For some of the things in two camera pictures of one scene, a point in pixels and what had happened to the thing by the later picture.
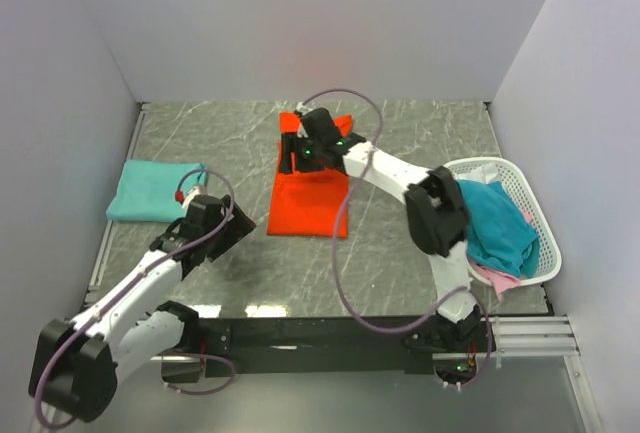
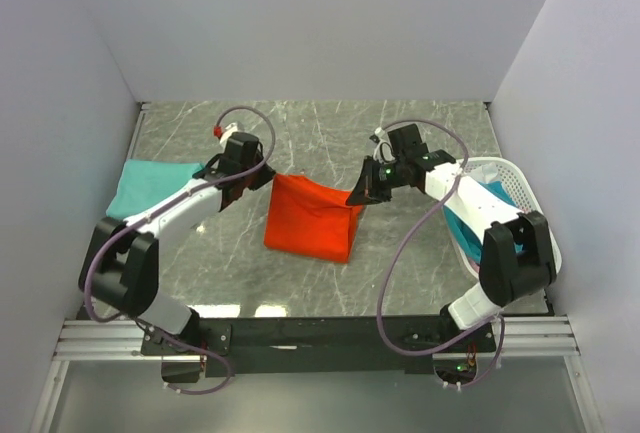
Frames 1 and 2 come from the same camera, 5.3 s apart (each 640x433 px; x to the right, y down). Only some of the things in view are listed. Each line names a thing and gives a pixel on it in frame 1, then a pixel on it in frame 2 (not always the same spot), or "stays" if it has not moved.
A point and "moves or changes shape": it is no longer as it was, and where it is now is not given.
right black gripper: x=291 y=144 -> x=367 y=190
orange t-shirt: x=308 y=203 moves or changes shape
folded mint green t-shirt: x=146 y=189 stays
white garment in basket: x=487 y=172 stays
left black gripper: x=238 y=227 -> x=267 y=174
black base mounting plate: x=261 y=346 stays
